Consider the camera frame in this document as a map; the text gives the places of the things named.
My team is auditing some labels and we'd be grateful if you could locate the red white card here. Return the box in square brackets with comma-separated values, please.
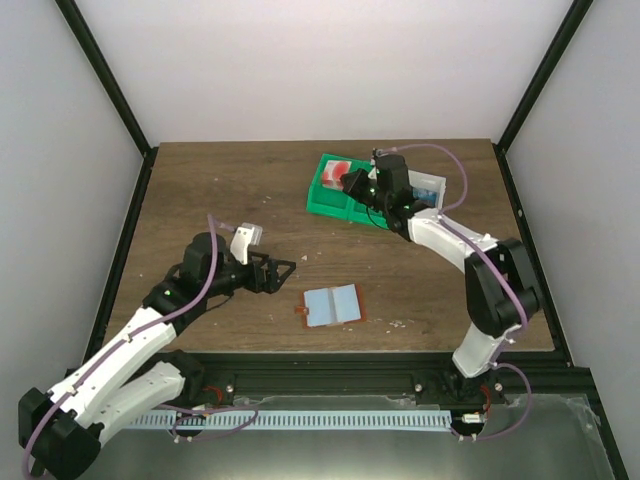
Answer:
[320, 160, 352, 191]

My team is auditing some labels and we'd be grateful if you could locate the brown leather card holder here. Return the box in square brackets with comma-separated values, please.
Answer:
[295, 284, 366, 328]

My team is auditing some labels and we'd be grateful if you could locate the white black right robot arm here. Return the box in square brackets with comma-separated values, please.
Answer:
[340, 152, 543, 388]

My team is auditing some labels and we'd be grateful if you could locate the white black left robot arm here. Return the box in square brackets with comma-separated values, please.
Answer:
[18, 223, 296, 479]

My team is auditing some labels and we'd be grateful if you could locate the blue card stack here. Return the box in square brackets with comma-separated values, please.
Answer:
[412, 187, 438, 207]

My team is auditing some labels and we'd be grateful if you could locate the middle green plastic bin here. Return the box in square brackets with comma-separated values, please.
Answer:
[348, 159, 388, 230]

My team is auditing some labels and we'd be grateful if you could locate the green plastic bin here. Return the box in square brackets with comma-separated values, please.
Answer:
[306, 153, 352, 221]
[348, 159, 388, 230]

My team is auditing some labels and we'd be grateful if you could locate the left green plastic bin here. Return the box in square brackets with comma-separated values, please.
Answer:
[306, 153, 352, 221]

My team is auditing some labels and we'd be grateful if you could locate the white plastic bin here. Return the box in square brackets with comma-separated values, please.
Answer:
[408, 170, 446, 209]

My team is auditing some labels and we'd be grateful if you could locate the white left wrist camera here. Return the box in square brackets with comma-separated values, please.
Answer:
[229, 222, 263, 265]

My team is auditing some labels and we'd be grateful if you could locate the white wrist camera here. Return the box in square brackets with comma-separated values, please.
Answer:
[370, 149, 389, 173]
[229, 222, 263, 265]

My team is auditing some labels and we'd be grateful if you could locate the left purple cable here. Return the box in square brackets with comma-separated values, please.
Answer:
[20, 214, 261, 480]

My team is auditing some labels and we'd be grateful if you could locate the purple cable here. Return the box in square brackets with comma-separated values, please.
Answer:
[20, 214, 261, 480]
[377, 143, 534, 443]

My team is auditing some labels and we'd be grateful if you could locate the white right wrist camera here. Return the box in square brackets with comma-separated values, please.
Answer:
[370, 149, 389, 173]

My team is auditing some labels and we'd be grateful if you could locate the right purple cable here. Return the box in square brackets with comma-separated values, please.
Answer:
[377, 143, 534, 443]

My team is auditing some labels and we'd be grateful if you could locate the light blue slotted cable duct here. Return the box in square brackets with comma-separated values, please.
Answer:
[129, 410, 452, 432]

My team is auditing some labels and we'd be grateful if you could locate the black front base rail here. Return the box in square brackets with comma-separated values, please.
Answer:
[64, 351, 594, 407]

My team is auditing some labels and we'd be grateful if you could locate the black left back frame post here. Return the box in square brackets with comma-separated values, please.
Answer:
[55, 0, 153, 158]

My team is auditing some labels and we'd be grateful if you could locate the black frame post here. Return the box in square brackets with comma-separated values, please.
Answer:
[55, 0, 153, 158]
[495, 0, 593, 154]

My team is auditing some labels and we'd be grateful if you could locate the black right back frame post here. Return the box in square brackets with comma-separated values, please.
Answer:
[495, 0, 593, 154]

